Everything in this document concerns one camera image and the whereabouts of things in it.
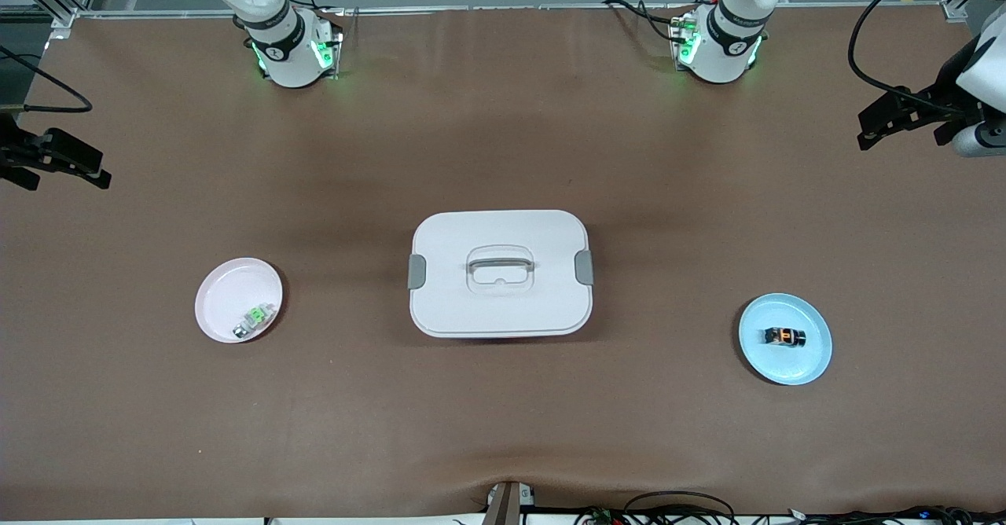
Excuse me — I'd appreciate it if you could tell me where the orange push button switch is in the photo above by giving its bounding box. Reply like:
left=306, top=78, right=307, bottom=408
left=759, top=325, right=808, bottom=348

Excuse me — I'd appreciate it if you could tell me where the pink round plate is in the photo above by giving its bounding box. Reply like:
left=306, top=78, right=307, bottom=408
left=194, top=257, right=284, bottom=344

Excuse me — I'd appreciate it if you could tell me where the light blue round plate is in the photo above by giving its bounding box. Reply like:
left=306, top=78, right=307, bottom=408
left=738, top=292, right=833, bottom=387

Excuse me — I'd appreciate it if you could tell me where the white lidded storage box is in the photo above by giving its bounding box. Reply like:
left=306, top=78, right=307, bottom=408
left=407, top=209, right=595, bottom=340

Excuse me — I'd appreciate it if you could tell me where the brown table mat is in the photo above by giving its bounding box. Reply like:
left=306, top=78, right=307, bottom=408
left=0, top=5, right=1006, bottom=522

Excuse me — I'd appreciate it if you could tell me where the green push button switch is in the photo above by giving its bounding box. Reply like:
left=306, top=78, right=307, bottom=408
left=233, top=303, right=276, bottom=340

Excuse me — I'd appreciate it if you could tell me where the black arm base cable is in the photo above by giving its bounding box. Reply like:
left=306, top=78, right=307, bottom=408
left=602, top=0, right=692, bottom=42

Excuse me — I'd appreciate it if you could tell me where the tangled cable bundle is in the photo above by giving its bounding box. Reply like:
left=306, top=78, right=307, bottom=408
left=574, top=491, right=1006, bottom=525

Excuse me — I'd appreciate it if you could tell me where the aluminium table edge rail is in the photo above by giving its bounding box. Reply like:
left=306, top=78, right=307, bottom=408
left=79, top=5, right=944, bottom=20

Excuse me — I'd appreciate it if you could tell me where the metal table edge bracket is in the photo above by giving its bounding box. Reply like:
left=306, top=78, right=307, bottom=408
left=483, top=480, right=537, bottom=525

